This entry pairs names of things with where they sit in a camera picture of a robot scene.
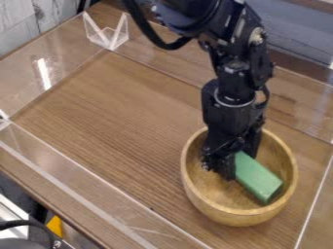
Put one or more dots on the clear acrylic corner bracket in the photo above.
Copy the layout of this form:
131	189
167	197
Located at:
107	37

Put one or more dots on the clear acrylic enclosure wall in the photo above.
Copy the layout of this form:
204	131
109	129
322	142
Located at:
99	142

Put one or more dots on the brown wooden bowl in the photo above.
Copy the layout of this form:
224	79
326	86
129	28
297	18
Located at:
223	200

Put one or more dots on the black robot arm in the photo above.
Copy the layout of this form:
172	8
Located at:
228	31

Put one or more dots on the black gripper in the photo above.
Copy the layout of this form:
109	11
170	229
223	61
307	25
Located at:
234	131

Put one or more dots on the green rectangular block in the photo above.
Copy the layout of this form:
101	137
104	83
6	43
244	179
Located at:
258	180

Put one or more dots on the yellow warning label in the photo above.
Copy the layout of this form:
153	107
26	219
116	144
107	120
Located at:
55	226

